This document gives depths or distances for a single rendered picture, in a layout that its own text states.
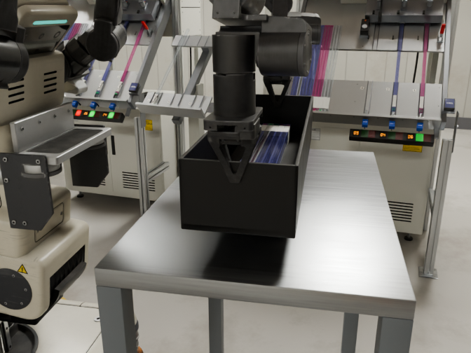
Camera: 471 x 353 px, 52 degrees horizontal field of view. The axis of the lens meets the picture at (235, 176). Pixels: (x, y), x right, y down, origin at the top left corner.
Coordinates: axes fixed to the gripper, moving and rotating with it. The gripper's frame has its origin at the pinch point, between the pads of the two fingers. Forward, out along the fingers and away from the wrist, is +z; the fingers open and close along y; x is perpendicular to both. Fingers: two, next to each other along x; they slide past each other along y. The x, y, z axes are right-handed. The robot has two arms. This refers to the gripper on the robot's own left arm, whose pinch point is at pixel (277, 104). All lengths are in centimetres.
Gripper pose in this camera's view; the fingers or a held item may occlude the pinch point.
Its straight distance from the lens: 122.9
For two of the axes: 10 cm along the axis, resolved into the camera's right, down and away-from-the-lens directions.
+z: 0.1, 9.4, 3.4
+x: -9.8, -0.5, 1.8
